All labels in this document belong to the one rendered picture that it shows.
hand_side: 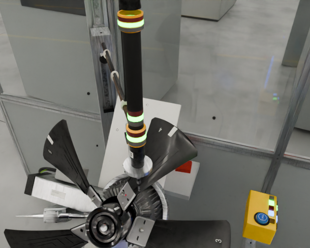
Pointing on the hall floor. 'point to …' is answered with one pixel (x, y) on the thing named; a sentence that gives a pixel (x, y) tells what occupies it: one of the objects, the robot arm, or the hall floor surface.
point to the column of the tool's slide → (106, 121)
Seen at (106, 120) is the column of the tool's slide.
